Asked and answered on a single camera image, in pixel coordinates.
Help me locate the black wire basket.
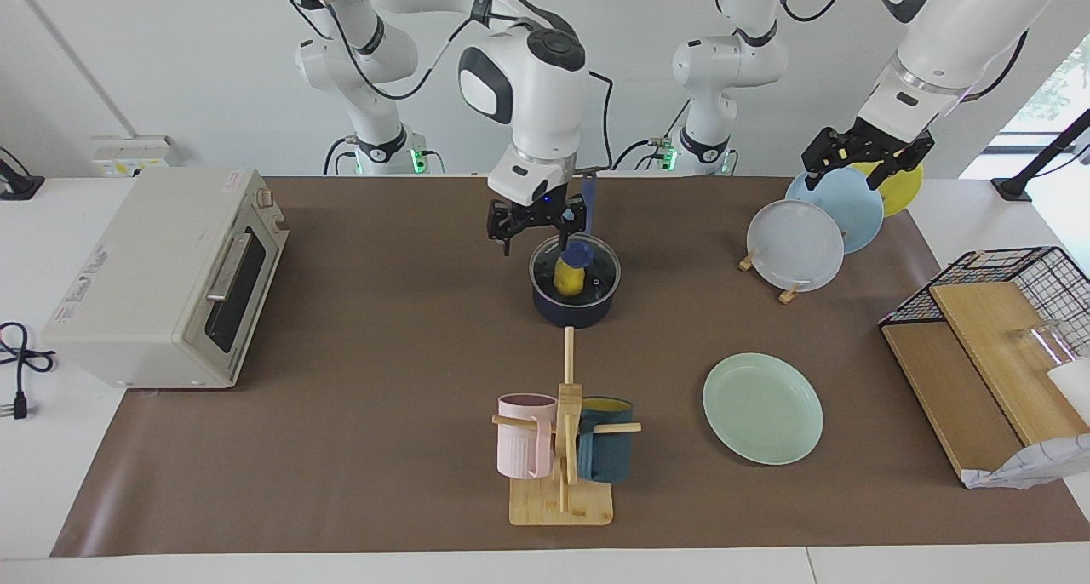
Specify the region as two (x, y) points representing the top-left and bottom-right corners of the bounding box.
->
(879, 246), (1090, 372)

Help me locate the wooden mug rack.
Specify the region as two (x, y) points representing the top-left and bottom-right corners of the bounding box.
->
(492, 327), (642, 527)

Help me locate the dark blue saucepan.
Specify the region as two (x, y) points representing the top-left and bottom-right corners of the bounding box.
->
(530, 170), (621, 329)

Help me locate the black base cable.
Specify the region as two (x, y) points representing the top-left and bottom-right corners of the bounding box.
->
(611, 99), (692, 173)
(324, 135), (360, 176)

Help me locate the wooden shelf unit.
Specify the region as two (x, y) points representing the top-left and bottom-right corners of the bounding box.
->
(881, 282), (1090, 483)

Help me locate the glass lid with blue knob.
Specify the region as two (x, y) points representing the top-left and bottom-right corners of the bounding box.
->
(529, 233), (622, 306)

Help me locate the light blue plate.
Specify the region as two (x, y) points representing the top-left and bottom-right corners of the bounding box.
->
(785, 165), (885, 255)

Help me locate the black desk clamp stand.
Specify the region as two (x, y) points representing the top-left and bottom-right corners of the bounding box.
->
(0, 146), (45, 200)

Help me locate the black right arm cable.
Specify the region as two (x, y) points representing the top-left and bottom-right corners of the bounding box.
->
(315, 0), (616, 169)

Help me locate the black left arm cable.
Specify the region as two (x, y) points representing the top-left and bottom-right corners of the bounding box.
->
(771, 0), (1065, 101)

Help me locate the grey plate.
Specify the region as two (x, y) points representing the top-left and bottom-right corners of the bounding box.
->
(747, 199), (846, 293)

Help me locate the yellow plate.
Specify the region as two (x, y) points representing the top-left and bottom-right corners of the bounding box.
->
(847, 160), (925, 219)

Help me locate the clear glass cup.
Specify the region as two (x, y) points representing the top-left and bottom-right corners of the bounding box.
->
(1003, 320), (1076, 372)

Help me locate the black angled camera stand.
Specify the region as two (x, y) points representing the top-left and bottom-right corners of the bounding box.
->
(992, 109), (1090, 202)

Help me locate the brown table mat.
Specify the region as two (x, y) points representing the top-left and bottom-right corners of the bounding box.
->
(51, 175), (1090, 558)

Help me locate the beige toaster oven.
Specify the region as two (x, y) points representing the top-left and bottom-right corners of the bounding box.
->
(41, 169), (290, 389)

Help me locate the wooden plate rack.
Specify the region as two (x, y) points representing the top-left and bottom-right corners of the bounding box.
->
(738, 243), (806, 305)

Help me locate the black power cord with plug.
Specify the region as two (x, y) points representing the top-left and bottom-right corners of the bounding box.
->
(0, 322), (56, 421)

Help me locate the pink ribbed mug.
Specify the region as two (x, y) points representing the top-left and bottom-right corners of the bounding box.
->
(497, 393), (559, 480)

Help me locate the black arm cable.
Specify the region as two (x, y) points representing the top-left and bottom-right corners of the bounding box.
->
(771, 0), (1065, 101)
(315, 0), (616, 169)

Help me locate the light green plate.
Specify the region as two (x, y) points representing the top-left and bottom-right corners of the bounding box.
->
(703, 352), (824, 466)

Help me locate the teal mug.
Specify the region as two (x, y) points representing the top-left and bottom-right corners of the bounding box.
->
(577, 397), (634, 484)

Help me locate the white cylindrical container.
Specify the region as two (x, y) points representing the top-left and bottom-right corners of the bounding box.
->
(1047, 358), (1090, 423)

